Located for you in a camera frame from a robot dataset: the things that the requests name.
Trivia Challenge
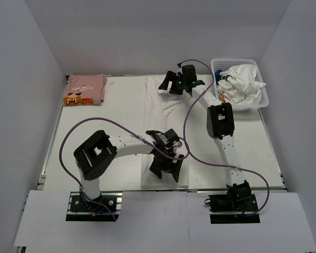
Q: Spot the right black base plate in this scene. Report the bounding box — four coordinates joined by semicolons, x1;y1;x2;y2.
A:
204;194;260;225

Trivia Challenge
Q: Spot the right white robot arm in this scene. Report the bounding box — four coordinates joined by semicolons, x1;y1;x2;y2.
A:
159;65;252;210

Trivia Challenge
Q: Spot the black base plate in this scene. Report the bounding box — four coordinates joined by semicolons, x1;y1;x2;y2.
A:
204;194;260;225
66;192;122;222

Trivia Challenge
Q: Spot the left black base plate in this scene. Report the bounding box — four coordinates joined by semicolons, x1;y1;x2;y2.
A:
66;192;122;222

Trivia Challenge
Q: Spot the white red print t-shirt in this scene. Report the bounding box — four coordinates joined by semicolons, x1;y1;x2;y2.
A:
141;77;191;190

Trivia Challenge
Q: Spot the folded pink t-shirt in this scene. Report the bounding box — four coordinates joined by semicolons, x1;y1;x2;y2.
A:
63;74;107;106

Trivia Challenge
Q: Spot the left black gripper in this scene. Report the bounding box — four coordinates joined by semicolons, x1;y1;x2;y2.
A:
150;149;184;181

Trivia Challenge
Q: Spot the blue t-shirt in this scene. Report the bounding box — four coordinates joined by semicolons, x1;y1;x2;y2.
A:
214;70;222;85

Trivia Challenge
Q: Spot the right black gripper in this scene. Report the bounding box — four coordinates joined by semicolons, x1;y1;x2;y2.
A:
159;71;186;95

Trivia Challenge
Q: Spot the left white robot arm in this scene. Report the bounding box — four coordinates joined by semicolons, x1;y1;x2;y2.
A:
74;129;186;210

